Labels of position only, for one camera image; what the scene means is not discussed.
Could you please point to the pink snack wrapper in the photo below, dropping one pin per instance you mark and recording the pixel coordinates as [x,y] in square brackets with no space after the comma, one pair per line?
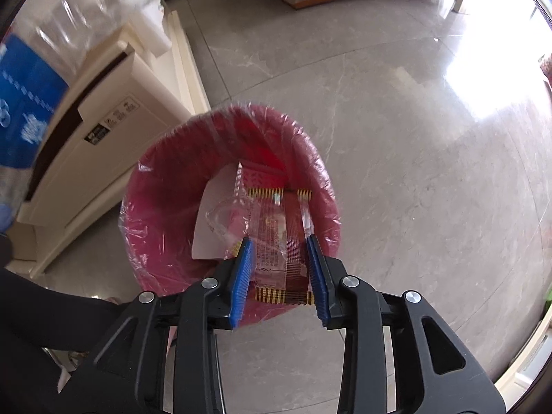
[261,177]

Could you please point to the person's dark trouser leg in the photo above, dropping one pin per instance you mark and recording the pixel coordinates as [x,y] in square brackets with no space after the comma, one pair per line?
[43,310]

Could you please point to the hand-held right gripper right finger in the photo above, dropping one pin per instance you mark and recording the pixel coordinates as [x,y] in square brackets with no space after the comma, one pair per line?
[317,280]

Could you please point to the white paper sheet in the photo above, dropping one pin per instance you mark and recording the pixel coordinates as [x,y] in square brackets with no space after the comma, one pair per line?
[207,233]

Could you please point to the red trash bin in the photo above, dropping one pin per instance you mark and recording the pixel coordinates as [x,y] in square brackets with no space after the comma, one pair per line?
[172,172]

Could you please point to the crushed blue label water bottle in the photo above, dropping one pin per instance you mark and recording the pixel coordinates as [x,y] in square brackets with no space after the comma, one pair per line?
[30,95]

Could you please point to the brown snack bar wrapper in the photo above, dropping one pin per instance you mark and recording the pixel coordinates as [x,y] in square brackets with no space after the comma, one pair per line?
[293,233]

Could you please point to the white foam block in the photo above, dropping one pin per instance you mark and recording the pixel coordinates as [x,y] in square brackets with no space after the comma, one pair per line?
[151,26]

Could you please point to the cream air conditioner unit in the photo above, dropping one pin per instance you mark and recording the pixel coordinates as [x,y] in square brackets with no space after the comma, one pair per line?
[108,138]

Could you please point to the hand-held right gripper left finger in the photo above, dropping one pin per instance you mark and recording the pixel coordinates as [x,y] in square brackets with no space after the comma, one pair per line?
[241,284]

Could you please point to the clear plastic bag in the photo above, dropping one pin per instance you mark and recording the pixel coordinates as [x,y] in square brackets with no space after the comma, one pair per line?
[224,220]

